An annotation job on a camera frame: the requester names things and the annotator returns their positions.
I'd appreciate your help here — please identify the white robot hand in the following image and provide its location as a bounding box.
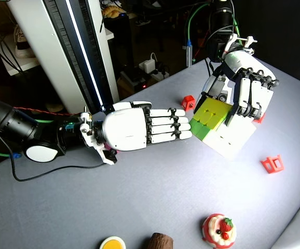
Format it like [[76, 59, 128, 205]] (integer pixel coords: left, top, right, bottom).
[[195, 50, 280, 128], [99, 101, 194, 152]]

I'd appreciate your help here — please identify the multicoloured puzzle cube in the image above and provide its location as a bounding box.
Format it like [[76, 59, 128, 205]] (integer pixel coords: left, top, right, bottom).
[[188, 97, 257, 159]]

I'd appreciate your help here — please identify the black box with red light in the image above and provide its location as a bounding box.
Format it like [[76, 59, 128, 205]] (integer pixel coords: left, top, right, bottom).
[[118, 70, 151, 91]]

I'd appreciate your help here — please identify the grey plug with blue end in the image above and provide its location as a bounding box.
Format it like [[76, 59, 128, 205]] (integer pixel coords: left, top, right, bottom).
[[183, 38, 194, 68]]

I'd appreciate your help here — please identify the small red toy stool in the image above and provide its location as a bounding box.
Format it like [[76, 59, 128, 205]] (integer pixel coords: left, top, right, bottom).
[[180, 95, 195, 112], [252, 113, 266, 124], [260, 155, 285, 174]]

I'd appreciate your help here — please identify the white power strip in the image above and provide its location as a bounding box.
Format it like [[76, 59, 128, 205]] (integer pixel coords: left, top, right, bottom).
[[149, 68, 170, 80]]

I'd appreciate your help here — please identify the white power adapter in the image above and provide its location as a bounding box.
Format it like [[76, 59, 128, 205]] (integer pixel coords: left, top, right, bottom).
[[139, 53, 158, 73]]

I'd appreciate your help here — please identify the tall black box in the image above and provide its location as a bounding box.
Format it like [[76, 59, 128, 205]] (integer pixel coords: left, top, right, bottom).
[[105, 12, 135, 73]]

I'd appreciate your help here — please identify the grey table cloth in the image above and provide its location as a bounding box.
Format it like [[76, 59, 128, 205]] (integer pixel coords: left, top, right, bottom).
[[0, 58, 300, 249]]

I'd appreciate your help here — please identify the yellow disc with white rim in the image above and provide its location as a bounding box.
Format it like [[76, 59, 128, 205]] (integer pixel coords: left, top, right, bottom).
[[99, 236, 127, 249]]

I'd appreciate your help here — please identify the brown toy log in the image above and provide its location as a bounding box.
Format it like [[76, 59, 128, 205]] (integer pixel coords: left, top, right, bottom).
[[146, 232, 174, 249]]

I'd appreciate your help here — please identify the yellowish toy bread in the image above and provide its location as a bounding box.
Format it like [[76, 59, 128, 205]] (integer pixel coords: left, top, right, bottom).
[[102, 5, 127, 18]]

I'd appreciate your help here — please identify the white column with black slot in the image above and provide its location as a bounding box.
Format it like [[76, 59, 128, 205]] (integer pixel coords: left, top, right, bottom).
[[7, 0, 120, 115]]

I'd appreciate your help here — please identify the white shoe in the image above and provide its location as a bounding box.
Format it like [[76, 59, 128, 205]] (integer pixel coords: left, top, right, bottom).
[[13, 24, 36, 58]]

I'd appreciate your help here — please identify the toy strawberry cake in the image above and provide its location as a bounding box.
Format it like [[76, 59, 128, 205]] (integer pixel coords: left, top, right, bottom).
[[201, 213, 238, 249]]

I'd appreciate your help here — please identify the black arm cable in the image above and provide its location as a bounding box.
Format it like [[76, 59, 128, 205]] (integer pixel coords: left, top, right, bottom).
[[0, 114, 108, 182], [204, 24, 235, 77]]

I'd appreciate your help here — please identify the thin red cable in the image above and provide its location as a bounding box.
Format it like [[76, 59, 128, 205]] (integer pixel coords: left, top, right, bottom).
[[13, 106, 74, 116]]

